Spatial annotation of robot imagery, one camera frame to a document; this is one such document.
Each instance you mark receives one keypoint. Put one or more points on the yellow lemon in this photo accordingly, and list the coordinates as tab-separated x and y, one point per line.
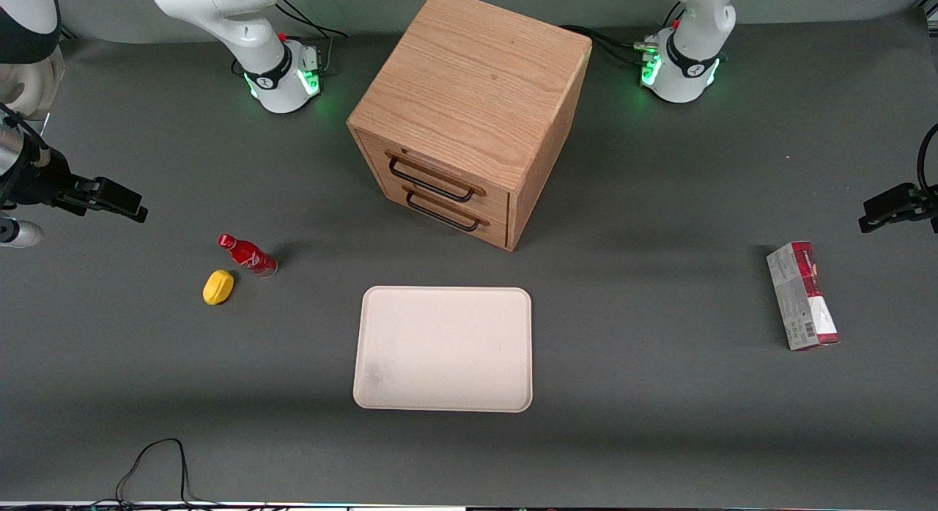
218	287

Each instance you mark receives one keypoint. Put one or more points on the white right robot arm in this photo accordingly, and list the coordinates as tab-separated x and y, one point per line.
249	34

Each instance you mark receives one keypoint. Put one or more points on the wooden drawer cabinet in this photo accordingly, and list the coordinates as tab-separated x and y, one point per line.
476	93

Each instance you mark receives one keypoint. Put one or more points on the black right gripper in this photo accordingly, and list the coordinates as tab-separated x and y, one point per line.
37	182

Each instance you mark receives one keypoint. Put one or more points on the cream rectangular tray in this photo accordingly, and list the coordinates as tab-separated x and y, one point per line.
443	350

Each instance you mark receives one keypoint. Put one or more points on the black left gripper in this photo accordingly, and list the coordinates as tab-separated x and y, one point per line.
925	201

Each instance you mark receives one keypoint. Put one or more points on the wooden drawer front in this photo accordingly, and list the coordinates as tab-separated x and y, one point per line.
440	179
454	218

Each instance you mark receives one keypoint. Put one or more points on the red coke bottle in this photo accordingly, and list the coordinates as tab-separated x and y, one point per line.
249	256

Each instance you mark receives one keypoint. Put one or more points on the beige background object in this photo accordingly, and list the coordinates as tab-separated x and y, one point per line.
29	86

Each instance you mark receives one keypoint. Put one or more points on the red and grey carton box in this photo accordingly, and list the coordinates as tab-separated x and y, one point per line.
802	295

